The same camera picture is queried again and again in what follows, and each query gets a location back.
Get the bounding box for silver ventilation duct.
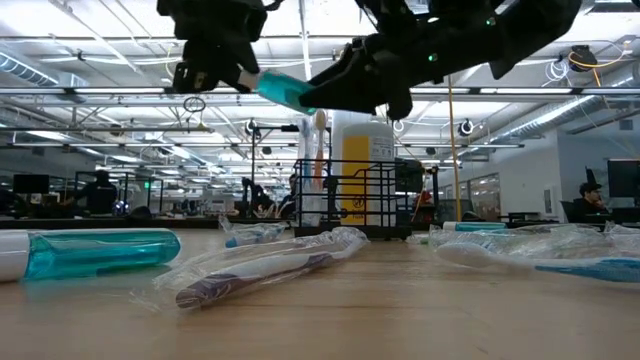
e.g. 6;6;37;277
0;49;91;89
482;62;640;146

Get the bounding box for orange white toothbrush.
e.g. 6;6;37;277
313;108;329;192

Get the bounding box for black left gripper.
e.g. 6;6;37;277
156;0;270;96

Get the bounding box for black aluminium table frame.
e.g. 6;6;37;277
0;215;640;239

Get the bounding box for black square device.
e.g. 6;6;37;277
394;158;426;194

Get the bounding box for person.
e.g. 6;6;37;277
569;180;614;224
74;169;120;217

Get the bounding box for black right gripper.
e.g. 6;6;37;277
297;13;502;122

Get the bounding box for black computer monitor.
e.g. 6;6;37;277
12;173;51;195
607;158;640;199

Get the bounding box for black wire toothbrush caddy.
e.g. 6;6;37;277
292;158;414;240

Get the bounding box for teal tube with white cap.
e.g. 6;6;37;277
0;228;182;284
237;68;317;116
442;220;509;234

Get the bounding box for white yellow wipes canister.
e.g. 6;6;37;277
330;110;397;227

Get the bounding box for black background workcell frame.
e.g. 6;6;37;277
73;170;165;217

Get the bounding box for black hanging cable loop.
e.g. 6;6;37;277
182;95;207;114

